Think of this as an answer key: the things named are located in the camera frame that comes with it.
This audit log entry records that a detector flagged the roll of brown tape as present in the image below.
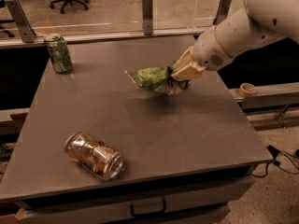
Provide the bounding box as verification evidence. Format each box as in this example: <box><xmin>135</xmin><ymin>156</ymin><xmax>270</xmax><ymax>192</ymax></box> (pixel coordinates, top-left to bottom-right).
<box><xmin>239</xmin><ymin>83</ymin><xmax>257</xmax><ymax>97</ymax></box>

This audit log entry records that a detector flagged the left metal glass bracket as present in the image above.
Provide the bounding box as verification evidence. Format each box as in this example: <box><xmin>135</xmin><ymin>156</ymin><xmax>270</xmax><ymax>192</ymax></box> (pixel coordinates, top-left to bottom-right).
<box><xmin>5</xmin><ymin>0</ymin><xmax>36</xmax><ymax>43</ymax></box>

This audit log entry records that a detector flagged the green jalapeno chip bag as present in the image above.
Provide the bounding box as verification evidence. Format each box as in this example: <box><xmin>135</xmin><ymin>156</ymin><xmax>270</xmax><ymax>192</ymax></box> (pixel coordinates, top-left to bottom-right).
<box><xmin>125</xmin><ymin>66</ymin><xmax>191</xmax><ymax>95</ymax></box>

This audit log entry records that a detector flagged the black power cable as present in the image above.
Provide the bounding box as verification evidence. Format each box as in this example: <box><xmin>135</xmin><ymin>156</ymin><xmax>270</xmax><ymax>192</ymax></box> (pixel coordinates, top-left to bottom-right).
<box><xmin>251</xmin><ymin>145</ymin><xmax>299</xmax><ymax>179</ymax></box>

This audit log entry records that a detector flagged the orange soda can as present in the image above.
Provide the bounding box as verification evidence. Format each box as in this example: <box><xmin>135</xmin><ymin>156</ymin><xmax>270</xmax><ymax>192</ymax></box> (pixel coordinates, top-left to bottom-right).
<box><xmin>64</xmin><ymin>132</ymin><xmax>124</xmax><ymax>181</ymax></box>

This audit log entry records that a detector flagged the grey table drawer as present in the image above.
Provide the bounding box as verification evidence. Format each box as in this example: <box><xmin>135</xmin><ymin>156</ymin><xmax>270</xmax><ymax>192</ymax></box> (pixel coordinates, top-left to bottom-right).
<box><xmin>16</xmin><ymin>175</ymin><xmax>254</xmax><ymax>224</ymax></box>

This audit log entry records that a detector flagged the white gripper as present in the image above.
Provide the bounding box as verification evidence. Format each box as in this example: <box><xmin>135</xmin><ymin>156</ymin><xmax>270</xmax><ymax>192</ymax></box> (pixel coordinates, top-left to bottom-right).
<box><xmin>170</xmin><ymin>31</ymin><xmax>233</xmax><ymax>81</ymax></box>

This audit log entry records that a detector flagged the metal glass bracket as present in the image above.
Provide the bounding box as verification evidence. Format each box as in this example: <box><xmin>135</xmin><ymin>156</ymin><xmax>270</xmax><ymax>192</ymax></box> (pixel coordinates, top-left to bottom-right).
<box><xmin>142</xmin><ymin>0</ymin><xmax>153</xmax><ymax>35</ymax></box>
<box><xmin>213</xmin><ymin>0</ymin><xmax>232</xmax><ymax>25</ymax></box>
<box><xmin>5</xmin><ymin>0</ymin><xmax>36</xmax><ymax>43</ymax></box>

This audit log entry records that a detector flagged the green soda can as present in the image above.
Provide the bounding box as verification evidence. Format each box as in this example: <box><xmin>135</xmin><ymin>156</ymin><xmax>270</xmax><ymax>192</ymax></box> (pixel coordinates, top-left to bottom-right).
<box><xmin>44</xmin><ymin>34</ymin><xmax>72</xmax><ymax>73</ymax></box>

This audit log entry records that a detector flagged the middle metal glass bracket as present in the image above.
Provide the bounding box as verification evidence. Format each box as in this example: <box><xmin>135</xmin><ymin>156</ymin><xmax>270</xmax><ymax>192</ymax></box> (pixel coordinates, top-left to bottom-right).
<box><xmin>142</xmin><ymin>0</ymin><xmax>153</xmax><ymax>35</ymax></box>

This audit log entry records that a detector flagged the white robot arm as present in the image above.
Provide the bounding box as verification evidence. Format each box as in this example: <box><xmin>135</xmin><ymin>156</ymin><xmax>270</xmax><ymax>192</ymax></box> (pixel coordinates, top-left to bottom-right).
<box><xmin>171</xmin><ymin>0</ymin><xmax>299</xmax><ymax>81</ymax></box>

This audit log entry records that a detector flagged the black drawer handle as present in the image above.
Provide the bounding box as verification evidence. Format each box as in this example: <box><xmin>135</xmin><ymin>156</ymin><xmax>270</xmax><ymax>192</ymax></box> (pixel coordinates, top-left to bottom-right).
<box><xmin>130</xmin><ymin>199</ymin><xmax>167</xmax><ymax>218</ymax></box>

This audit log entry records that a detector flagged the right metal glass bracket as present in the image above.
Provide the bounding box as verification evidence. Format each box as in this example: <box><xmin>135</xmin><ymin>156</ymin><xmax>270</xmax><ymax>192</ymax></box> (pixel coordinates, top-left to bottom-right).
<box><xmin>213</xmin><ymin>0</ymin><xmax>232</xmax><ymax>25</ymax></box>

